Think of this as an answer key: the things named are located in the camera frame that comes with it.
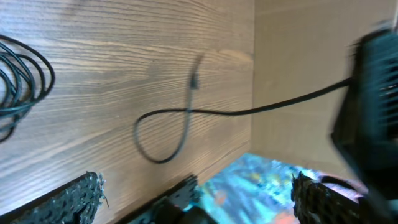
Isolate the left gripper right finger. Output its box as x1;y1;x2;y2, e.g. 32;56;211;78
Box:
291;172;364;224

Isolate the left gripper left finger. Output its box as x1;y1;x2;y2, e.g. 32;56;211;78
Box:
1;172;107;224

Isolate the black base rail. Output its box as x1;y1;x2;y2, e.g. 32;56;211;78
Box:
117;175;217;224

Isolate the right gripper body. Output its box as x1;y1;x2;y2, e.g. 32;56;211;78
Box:
331;28;397;223

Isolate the black USB cable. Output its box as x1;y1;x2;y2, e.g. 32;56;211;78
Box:
133;52;354;164
0;34;56;144

